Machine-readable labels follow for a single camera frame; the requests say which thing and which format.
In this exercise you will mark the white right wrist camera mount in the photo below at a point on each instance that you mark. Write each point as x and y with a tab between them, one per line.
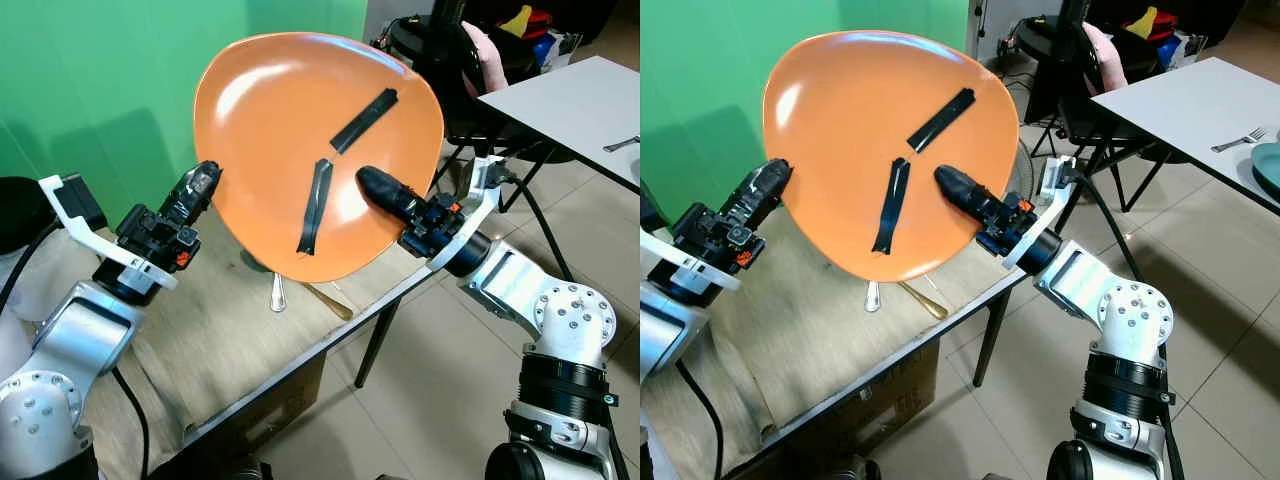
1058	175
484	175

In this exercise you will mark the black round object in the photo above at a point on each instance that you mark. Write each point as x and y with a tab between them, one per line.
20	215

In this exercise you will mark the orange plate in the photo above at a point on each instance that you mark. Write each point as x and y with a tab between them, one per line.
270	110
850	110

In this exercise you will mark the beige table cloth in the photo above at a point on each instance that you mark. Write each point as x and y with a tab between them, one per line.
220	330
800	340

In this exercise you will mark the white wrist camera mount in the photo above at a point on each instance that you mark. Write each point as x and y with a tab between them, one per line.
1058	175
484	175
690	265
80	222

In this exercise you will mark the silver spoon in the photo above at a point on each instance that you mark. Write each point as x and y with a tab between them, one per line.
873	297
278	295

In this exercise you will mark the black chair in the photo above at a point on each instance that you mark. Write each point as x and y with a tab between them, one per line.
1050	70
430	70

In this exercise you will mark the pink cloth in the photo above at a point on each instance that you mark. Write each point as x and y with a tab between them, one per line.
485	55
1105	55

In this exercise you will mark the silver fork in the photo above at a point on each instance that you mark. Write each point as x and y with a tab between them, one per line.
622	144
1240	140

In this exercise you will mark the yellow item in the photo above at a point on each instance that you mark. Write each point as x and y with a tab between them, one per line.
515	20
1145	20

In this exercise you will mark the large printed cardboard box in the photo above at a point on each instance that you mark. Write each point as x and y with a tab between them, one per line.
270	410
860	400

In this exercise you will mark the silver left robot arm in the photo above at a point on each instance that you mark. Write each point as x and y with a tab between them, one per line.
70	330
665	330

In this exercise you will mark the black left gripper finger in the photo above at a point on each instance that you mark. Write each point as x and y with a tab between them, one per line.
765	185
200	185

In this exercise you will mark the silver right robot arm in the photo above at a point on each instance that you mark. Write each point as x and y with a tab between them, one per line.
1130	310
560	310

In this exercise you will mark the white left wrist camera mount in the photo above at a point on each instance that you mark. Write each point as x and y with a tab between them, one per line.
80	222
690	265

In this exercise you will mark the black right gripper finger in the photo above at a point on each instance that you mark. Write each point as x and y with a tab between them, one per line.
962	190
385	190

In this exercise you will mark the teal plate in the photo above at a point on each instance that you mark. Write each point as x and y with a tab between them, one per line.
1268	168

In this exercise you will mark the short black tape strip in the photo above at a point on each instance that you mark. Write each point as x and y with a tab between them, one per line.
365	120
940	120

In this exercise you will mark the black metal table leg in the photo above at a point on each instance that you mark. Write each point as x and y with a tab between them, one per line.
375	345
990	345

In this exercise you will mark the copper spoon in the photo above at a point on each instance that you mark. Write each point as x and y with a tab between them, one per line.
335	303
925	303

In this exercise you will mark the long black tape strip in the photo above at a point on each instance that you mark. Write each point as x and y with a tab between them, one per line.
893	205
318	200

